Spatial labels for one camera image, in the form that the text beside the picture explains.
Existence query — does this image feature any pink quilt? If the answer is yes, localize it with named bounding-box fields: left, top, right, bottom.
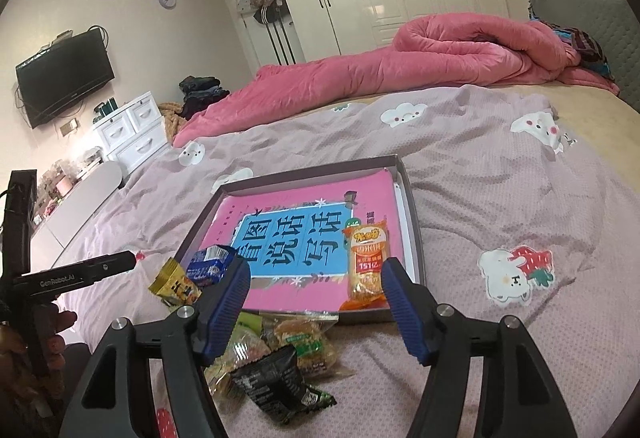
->
left=172, top=13, right=621, bottom=148

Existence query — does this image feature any blue snack packet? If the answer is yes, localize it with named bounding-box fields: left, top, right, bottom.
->
left=186, top=244, right=240, bottom=290

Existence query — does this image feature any white drawer cabinet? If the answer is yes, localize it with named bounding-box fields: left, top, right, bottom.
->
left=92, top=91, right=168, bottom=176

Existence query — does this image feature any pile of cosmetics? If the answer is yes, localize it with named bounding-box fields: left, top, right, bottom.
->
left=32, top=145, right=103, bottom=224

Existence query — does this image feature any black snack packet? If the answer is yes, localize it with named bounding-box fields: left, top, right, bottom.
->
left=230, top=344, right=337, bottom=426

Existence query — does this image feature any printed pink bed sheet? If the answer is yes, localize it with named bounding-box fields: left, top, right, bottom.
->
left=30, top=83, right=640, bottom=438

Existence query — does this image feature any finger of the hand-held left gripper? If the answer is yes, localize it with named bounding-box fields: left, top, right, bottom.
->
left=70, top=252, right=137, bottom=284

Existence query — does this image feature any pile of dark clothes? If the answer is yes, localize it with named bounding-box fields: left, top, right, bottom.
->
left=178, top=75, right=231, bottom=120

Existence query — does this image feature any pile of striped clothes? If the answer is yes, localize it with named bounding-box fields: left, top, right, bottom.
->
left=542, top=20, right=616, bottom=81

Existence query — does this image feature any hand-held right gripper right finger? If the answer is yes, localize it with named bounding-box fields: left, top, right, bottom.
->
left=381, top=257, right=583, bottom=438

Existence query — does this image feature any green snack packet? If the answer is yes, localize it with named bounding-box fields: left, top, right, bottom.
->
left=235, top=312, right=266, bottom=359

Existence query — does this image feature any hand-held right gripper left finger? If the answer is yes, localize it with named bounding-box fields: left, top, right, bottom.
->
left=59, top=258, right=252, bottom=438

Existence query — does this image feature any brown knitted blanket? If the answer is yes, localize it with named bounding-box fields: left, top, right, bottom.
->
left=159, top=102, right=188, bottom=146

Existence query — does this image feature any small yellow cake packet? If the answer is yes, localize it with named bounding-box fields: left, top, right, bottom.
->
left=204, top=348, right=246, bottom=401

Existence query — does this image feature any grey cardboard box tray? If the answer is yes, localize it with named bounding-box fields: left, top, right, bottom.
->
left=172, top=153, right=427, bottom=324

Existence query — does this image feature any pink and blue book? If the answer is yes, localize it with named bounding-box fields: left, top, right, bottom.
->
left=210, top=168, right=401, bottom=314

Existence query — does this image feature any gold snack packet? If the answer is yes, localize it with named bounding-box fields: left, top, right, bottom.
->
left=148, top=257, right=203, bottom=308

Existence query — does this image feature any orange snack packet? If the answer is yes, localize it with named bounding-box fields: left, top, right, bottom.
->
left=340, top=217, right=391, bottom=314

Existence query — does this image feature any person's left hand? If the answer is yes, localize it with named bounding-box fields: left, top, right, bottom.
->
left=44, top=309, right=79, bottom=362

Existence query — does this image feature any white oval table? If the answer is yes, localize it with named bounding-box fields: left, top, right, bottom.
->
left=30, top=160, right=125, bottom=264

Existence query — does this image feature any clear green-label pastry packet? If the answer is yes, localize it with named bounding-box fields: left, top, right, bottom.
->
left=260, top=310, right=356, bottom=379

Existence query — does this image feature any grey quilted headboard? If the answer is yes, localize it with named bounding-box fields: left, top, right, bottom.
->
left=526, top=0, right=640, bottom=111

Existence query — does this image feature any black flat television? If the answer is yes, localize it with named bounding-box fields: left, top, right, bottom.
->
left=15, top=29, right=116, bottom=129

